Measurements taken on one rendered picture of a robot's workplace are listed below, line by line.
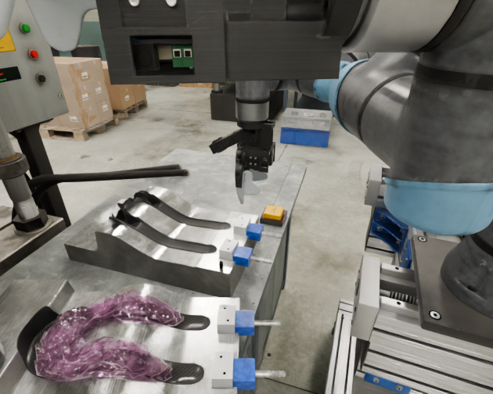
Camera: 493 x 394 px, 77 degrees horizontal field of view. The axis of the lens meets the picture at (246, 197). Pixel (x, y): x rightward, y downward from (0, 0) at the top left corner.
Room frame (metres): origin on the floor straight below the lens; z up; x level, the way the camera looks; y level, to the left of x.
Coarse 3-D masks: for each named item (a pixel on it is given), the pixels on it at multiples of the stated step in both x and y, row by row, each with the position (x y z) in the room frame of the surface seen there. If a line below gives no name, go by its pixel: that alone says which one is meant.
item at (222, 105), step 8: (216, 88) 4.85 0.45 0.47; (224, 88) 5.20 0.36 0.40; (232, 88) 5.20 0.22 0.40; (216, 96) 4.80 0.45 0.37; (224, 96) 4.76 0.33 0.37; (232, 96) 4.72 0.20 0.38; (272, 96) 4.78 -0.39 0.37; (280, 96) 5.35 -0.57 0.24; (216, 104) 4.80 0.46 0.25; (224, 104) 4.76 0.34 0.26; (232, 104) 4.72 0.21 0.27; (272, 104) 4.80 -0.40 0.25; (280, 104) 5.38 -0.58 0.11; (216, 112) 4.80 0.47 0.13; (224, 112) 4.76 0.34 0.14; (232, 112) 4.72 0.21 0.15; (272, 112) 4.83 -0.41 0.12; (224, 120) 4.77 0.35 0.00; (232, 120) 4.72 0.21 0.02
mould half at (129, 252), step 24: (168, 192) 0.87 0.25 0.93; (144, 216) 0.73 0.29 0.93; (192, 216) 0.80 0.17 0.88; (216, 216) 0.79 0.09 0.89; (240, 216) 0.79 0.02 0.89; (72, 240) 0.71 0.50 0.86; (96, 240) 0.65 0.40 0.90; (120, 240) 0.63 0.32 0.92; (144, 240) 0.65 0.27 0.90; (192, 240) 0.67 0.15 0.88; (216, 240) 0.67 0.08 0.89; (240, 240) 0.67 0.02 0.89; (96, 264) 0.66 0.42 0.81; (120, 264) 0.64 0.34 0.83; (144, 264) 0.61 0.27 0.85; (168, 264) 0.59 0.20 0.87; (192, 264) 0.58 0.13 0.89; (216, 264) 0.57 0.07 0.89; (192, 288) 0.57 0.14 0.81; (216, 288) 0.55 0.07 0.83
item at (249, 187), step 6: (246, 174) 0.68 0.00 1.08; (252, 174) 0.68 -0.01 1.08; (246, 180) 0.68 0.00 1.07; (252, 180) 0.67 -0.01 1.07; (246, 186) 0.67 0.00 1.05; (252, 186) 0.67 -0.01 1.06; (258, 186) 0.67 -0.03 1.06; (240, 192) 0.67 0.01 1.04; (246, 192) 0.67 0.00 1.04; (252, 192) 0.66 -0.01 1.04; (258, 192) 0.66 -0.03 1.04; (240, 198) 0.67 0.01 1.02
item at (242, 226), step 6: (240, 222) 0.71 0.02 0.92; (246, 222) 0.71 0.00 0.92; (234, 228) 0.70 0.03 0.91; (240, 228) 0.69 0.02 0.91; (246, 228) 0.70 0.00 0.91; (252, 228) 0.70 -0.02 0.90; (258, 228) 0.70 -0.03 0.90; (240, 234) 0.69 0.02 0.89; (246, 234) 0.69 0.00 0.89; (252, 234) 0.69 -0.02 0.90; (258, 234) 0.68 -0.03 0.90; (264, 234) 0.69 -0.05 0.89; (270, 234) 0.69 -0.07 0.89; (276, 234) 0.69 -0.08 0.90; (258, 240) 0.68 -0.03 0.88
